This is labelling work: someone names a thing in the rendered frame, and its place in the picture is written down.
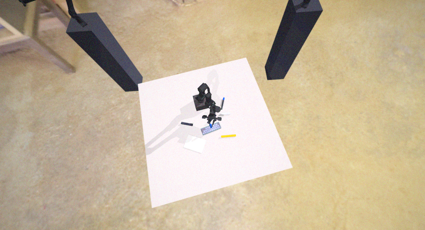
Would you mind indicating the white keyboard with teal frame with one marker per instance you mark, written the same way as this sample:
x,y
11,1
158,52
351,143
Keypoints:
x,y
207,129

